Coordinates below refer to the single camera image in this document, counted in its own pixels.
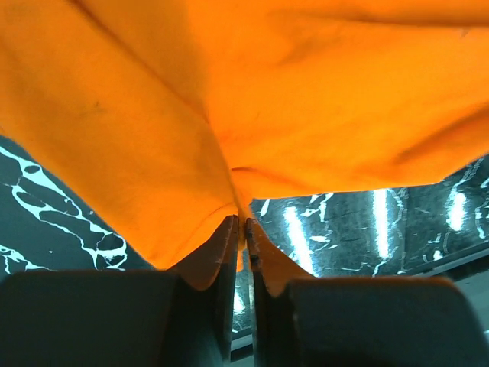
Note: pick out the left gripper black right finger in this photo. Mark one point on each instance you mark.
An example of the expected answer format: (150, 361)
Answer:
(302, 320)

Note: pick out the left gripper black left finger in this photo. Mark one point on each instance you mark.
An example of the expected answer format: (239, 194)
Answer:
(178, 317)

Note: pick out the orange t shirt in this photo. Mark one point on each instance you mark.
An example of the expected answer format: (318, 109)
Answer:
(168, 116)

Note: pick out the black marbled table mat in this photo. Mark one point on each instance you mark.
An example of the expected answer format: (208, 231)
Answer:
(439, 229)

